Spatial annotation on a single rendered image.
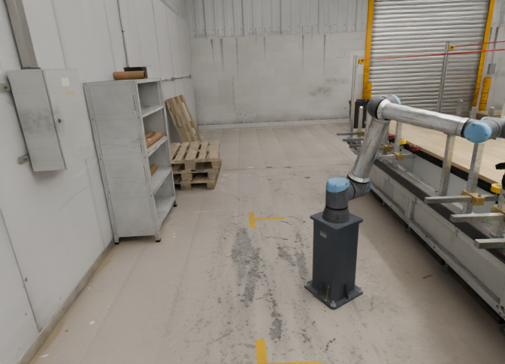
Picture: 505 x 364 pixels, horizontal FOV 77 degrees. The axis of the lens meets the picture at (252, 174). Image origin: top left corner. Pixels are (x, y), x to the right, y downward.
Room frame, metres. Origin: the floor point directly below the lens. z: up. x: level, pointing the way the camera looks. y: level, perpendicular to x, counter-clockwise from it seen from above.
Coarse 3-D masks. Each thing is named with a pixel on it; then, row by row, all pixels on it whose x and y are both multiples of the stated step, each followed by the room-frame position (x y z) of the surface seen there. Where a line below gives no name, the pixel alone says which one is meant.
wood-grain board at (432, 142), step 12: (408, 132) 3.27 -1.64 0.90; (420, 132) 3.24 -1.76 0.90; (432, 132) 3.22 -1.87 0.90; (420, 144) 2.74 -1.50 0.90; (432, 144) 2.72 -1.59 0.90; (444, 144) 2.70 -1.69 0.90; (456, 144) 2.69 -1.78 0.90; (468, 144) 2.67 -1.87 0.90; (492, 144) 2.63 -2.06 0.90; (504, 144) 2.61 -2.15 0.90; (456, 156) 2.32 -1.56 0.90; (468, 156) 2.31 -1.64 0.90; (492, 156) 2.28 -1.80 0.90; (504, 156) 2.27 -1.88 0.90; (468, 168) 2.03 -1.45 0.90; (480, 168) 2.02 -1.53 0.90; (492, 168) 2.01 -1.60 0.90; (492, 180) 1.80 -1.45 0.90
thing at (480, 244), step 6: (480, 240) 1.20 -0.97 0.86; (486, 240) 1.20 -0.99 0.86; (492, 240) 1.19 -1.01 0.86; (498, 240) 1.19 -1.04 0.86; (504, 240) 1.19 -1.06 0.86; (480, 246) 1.18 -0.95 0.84; (486, 246) 1.18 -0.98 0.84; (492, 246) 1.18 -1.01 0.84; (498, 246) 1.18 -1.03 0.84; (504, 246) 1.18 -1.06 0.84
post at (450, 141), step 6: (450, 138) 1.97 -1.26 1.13; (450, 144) 1.97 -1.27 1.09; (450, 150) 1.97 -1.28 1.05; (444, 156) 2.00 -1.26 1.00; (450, 156) 1.97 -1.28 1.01; (444, 162) 1.99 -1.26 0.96; (450, 162) 1.97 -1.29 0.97; (444, 168) 1.98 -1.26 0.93; (450, 168) 1.97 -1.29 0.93; (444, 174) 1.97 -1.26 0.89; (444, 180) 1.97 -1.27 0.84; (444, 186) 1.97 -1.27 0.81; (444, 192) 1.97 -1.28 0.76
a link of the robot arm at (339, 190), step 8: (328, 184) 1.97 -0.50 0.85; (336, 184) 1.94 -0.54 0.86; (344, 184) 1.93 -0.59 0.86; (352, 184) 2.00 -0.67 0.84; (328, 192) 1.96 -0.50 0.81; (336, 192) 1.92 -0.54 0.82; (344, 192) 1.93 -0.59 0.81; (352, 192) 1.97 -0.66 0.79; (328, 200) 1.96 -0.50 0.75; (336, 200) 1.93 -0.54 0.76; (344, 200) 1.93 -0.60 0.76
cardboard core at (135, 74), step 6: (114, 72) 3.35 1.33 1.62; (120, 72) 3.35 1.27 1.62; (126, 72) 3.34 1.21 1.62; (132, 72) 3.34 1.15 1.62; (138, 72) 3.34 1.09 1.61; (144, 72) 3.40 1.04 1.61; (114, 78) 3.34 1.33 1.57; (120, 78) 3.34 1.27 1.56; (126, 78) 3.34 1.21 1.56; (132, 78) 3.35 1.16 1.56; (138, 78) 3.35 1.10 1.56; (144, 78) 3.36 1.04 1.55
